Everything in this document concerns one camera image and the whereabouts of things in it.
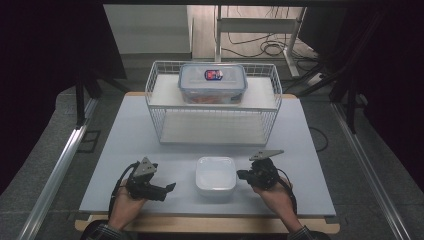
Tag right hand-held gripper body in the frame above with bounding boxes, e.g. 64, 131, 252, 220
248, 149, 285, 191

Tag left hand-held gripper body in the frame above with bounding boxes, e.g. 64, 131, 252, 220
125, 156, 168, 202

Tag white square bowl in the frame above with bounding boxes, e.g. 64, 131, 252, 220
195, 156, 238, 197

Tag white wire shelf rack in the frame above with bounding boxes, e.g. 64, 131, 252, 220
144, 60, 284, 147

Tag clear plastic food container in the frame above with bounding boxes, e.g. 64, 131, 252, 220
177, 63, 249, 105

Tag person's right hand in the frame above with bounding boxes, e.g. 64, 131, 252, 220
252, 178, 303, 232

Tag person's left hand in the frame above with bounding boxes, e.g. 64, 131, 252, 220
108, 179, 148, 232

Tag black metal stand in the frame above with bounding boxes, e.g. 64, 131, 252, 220
74, 66, 132, 130
295, 58, 368, 135

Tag white cabinet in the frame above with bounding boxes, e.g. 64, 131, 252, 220
103, 4, 194, 55

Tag black curtain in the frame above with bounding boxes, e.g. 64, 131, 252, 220
0, 0, 128, 195
297, 0, 424, 189

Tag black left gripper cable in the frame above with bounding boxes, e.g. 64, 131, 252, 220
107, 161, 140, 219

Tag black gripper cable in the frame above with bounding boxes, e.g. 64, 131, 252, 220
107, 161, 140, 219
275, 167, 299, 215

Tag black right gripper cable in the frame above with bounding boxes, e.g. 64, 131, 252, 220
275, 167, 299, 215

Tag black looped floor cable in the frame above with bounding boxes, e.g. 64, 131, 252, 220
309, 126, 330, 153

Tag aluminium rail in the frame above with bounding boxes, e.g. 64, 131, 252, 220
330, 101, 414, 240
16, 98, 100, 240

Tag black floor cables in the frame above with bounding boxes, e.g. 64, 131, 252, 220
220, 6, 319, 62

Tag white metal desk frame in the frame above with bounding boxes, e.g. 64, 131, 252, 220
214, 4, 308, 79

